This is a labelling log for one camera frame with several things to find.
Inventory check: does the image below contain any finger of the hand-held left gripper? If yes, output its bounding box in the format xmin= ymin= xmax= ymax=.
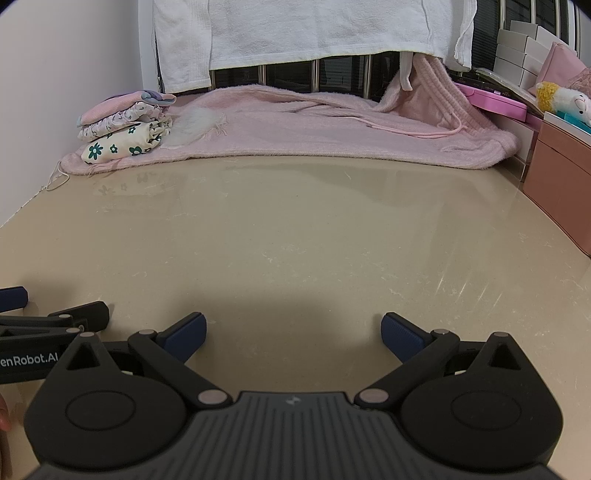
xmin=0 ymin=286 xmax=29 ymax=313
xmin=0 ymin=301 xmax=110 ymax=341

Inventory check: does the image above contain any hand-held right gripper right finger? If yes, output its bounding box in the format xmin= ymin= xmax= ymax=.
xmin=355 ymin=311 xmax=532 ymax=409

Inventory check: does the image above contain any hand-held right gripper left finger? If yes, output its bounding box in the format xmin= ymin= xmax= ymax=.
xmin=58 ymin=311 xmax=234 ymax=409

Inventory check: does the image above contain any cream green-flower garment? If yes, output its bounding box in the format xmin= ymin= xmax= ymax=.
xmin=81 ymin=121 xmax=174 ymax=164

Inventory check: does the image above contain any small-floral pink folded garment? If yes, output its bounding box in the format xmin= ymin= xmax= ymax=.
xmin=78 ymin=104 xmax=174 ymax=141

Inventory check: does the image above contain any white furry tail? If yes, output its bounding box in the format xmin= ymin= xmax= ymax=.
xmin=164 ymin=108 xmax=227 ymax=151

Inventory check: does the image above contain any plain pink folded garment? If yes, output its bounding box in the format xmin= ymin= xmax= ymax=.
xmin=76 ymin=90 xmax=178 ymax=127

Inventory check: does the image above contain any brown cardboard box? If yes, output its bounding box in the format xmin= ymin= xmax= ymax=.
xmin=522 ymin=113 xmax=591 ymax=257

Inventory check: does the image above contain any pink fleece blanket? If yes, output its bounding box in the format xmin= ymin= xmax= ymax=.
xmin=60 ymin=53 xmax=520 ymax=176

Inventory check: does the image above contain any pink flat case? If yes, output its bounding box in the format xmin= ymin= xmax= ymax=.
xmin=455 ymin=83 xmax=527 ymax=121

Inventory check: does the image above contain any dark magazine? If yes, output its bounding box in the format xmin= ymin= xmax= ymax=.
xmin=473 ymin=67 xmax=548 ymax=114

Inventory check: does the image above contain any teal box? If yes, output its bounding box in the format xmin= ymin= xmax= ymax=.
xmin=556 ymin=111 xmax=591 ymax=134

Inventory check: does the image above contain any metal bed railing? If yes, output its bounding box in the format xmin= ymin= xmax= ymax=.
xmin=157 ymin=0 xmax=580 ymax=100

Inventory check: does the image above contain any yellow white plush toy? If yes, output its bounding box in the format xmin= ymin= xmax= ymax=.
xmin=536 ymin=82 xmax=591 ymax=127

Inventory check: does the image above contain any stack of white boxes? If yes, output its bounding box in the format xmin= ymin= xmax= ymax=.
xmin=496 ymin=21 xmax=580 ymax=90

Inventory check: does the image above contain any pink pouch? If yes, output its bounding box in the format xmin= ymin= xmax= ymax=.
xmin=540 ymin=41 xmax=591 ymax=88

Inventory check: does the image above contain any white hanging cloth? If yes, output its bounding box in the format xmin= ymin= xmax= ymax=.
xmin=152 ymin=0 xmax=478 ymax=93

